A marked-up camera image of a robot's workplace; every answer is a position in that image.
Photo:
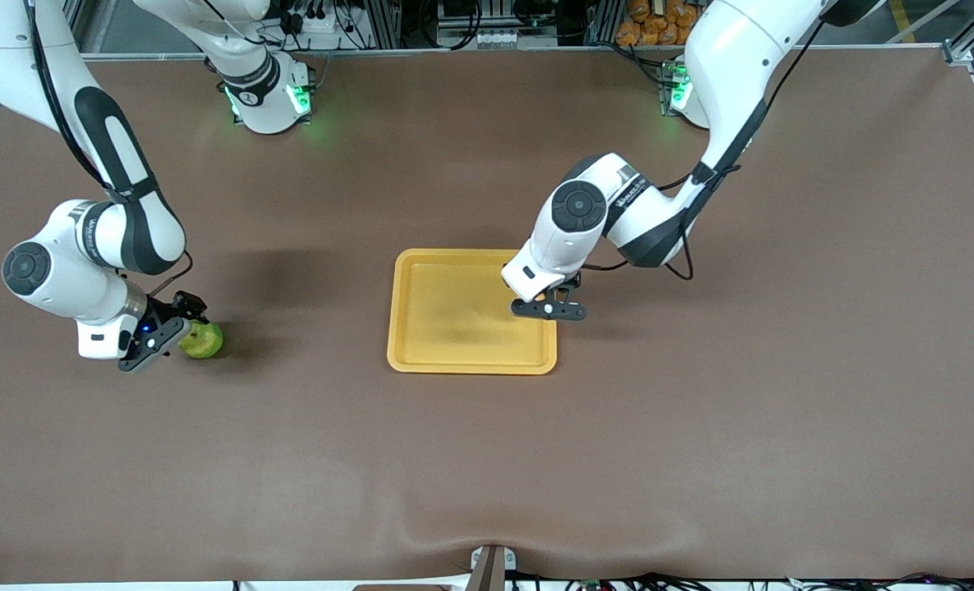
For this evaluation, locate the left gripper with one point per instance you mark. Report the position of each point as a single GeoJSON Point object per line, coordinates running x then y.
{"type": "Point", "coordinates": [575, 281]}

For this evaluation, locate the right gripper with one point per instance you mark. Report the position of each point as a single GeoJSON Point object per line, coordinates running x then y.
{"type": "Point", "coordinates": [163, 310]}

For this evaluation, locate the green apple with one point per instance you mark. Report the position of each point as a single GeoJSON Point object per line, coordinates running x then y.
{"type": "Point", "coordinates": [206, 341]}

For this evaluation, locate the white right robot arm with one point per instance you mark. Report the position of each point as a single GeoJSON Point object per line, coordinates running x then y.
{"type": "Point", "coordinates": [126, 213]}

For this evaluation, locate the yellow plastic tray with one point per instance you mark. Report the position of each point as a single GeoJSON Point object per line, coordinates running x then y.
{"type": "Point", "coordinates": [454, 328]}

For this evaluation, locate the brown table cover mat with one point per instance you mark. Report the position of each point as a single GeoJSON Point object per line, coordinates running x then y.
{"type": "Point", "coordinates": [487, 476]}

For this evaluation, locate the orange packaged goods pile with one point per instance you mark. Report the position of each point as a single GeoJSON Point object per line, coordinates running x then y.
{"type": "Point", "coordinates": [655, 25]}

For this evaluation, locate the white power strip with plugs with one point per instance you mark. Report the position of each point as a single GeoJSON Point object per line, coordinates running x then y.
{"type": "Point", "coordinates": [319, 20]}

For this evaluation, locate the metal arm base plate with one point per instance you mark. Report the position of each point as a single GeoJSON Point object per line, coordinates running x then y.
{"type": "Point", "coordinates": [669, 90]}

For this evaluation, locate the metal table edge rail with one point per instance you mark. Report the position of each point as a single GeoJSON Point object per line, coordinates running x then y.
{"type": "Point", "coordinates": [454, 51]}

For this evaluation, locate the metal table edge bracket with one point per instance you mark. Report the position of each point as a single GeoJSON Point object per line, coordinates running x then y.
{"type": "Point", "coordinates": [491, 566]}

